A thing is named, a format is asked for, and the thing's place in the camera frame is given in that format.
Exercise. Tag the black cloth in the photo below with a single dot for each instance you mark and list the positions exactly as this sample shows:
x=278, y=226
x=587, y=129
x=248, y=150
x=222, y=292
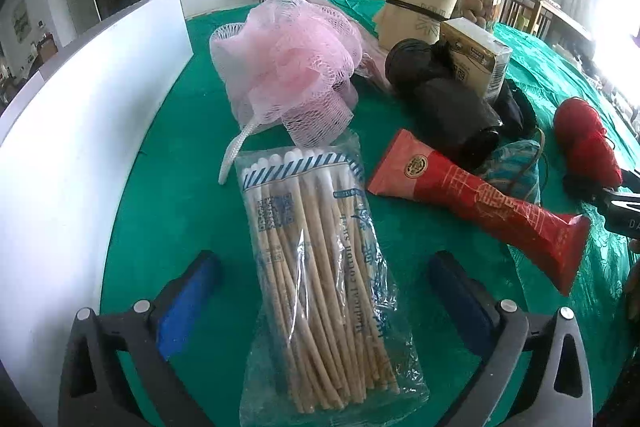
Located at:
x=517, y=107

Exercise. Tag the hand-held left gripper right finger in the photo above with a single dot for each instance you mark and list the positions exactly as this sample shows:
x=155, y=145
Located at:
x=460, y=302

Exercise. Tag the black plastic bag roll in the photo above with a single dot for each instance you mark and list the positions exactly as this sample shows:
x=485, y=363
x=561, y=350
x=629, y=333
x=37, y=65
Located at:
x=450, y=117

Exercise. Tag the red paper packet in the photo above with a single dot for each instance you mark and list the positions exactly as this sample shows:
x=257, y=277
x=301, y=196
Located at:
x=480, y=202

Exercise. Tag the pack of cotton swabs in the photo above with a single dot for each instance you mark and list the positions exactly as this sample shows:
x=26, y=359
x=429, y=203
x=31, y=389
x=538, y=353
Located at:
x=320, y=267

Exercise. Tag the wooden side furniture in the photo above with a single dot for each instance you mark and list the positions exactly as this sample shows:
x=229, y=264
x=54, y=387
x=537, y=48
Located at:
x=545, y=14

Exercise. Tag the framed wall painting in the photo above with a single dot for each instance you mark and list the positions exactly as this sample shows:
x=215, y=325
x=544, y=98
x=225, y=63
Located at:
x=20, y=21

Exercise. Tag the green tablecloth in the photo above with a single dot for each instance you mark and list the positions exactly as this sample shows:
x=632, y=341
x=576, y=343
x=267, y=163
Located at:
x=190, y=187

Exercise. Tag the red cloth bundle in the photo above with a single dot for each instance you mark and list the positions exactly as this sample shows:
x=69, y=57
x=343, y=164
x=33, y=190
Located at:
x=585, y=142

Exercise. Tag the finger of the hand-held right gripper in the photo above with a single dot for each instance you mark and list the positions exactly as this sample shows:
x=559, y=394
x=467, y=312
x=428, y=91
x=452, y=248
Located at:
x=617, y=201
x=631, y=179

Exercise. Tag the teal patterned pouch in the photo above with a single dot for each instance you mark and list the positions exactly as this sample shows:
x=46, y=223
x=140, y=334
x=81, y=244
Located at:
x=510, y=167

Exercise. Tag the white board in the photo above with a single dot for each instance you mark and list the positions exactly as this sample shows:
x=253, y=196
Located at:
x=75, y=132

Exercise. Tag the beige tissue pack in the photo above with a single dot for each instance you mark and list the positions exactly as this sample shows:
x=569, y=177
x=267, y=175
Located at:
x=480, y=57

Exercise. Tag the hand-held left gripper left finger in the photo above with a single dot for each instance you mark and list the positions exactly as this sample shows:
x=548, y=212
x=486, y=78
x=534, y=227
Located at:
x=185, y=302

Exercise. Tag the pink mesh bath sponge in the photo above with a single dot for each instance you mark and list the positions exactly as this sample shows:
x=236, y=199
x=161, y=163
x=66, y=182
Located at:
x=295, y=57

